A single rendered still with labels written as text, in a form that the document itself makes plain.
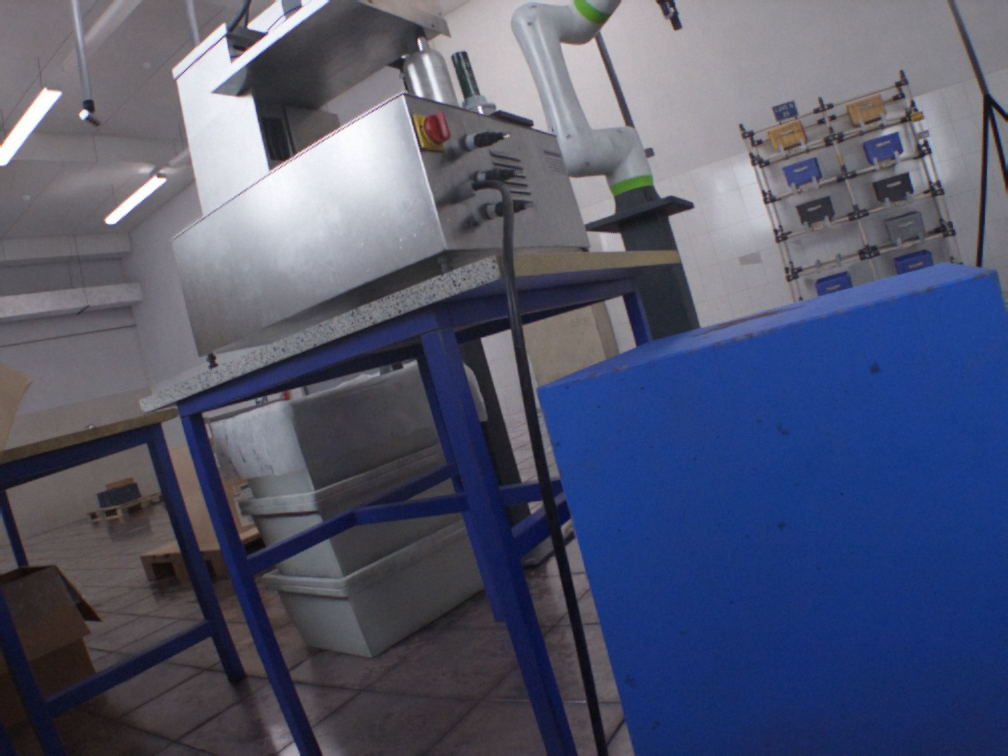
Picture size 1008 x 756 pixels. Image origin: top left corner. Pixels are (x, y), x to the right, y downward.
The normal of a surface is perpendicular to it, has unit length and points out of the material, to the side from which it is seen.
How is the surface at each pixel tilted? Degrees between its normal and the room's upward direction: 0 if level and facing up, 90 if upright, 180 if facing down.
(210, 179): 90
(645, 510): 90
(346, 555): 96
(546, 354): 90
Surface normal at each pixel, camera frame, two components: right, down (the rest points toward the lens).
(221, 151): -0.51, 0.17
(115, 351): 0.81, -0.22
